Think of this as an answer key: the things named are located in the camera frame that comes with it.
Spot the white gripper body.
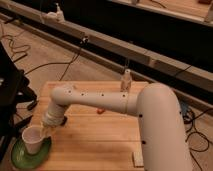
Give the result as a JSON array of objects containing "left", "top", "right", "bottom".
[{"left": 42, "top": 108, "right": 64, "bottom": 127}]

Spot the black rectangular block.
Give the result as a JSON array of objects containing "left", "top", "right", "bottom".
[{"left": 61, "top": 116, "right": 68, "bottom": 126}]

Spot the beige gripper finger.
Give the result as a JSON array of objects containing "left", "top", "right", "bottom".
[
  {"left": 49, "top": 127, "right": 59, "bottom": 136},
  {"left": 40, "top": 125, "right": 47, "bottom": 138}
]

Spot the white power adapter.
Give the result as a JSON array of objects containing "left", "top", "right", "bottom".
[{"left": 46, "top": 4, "right": 65, "bottom": 22}]

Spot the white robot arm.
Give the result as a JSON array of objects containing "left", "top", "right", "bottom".
[{"left": 42, "top": 83, "right": 193, "bottom": 171}]

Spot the black cable on right floor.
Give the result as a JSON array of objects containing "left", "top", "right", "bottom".
[{"left": 181, "top": 108, "right": 213, "bottom": 171}]

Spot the white spray bottle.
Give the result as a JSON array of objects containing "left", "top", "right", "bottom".
[{"left": 120, "top": 69, "right": 132, "bottom": 92}]

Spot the green ceramic bowl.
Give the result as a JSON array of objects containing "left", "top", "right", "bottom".
[{"left": 11, "top": 138, "right": 52, "bottom": 169}]

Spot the black chair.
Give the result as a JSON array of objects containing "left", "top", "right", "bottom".
[{"left": 0, "top": 42, "right": 37, "bottom": 163}]

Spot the orange sausage toy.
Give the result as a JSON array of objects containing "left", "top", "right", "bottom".
[{"left": 97, "top": 108, "right": 105, "bottom": 114}]

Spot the beige square sponge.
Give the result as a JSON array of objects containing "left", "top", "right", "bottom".
[{"left": 133, "top": 152, "right": 144, "bottom": 168}]

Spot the blue electronic box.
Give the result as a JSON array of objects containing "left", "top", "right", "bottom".
[{"left": 180, "top": 101, "right": 189, "bottom": 116}]

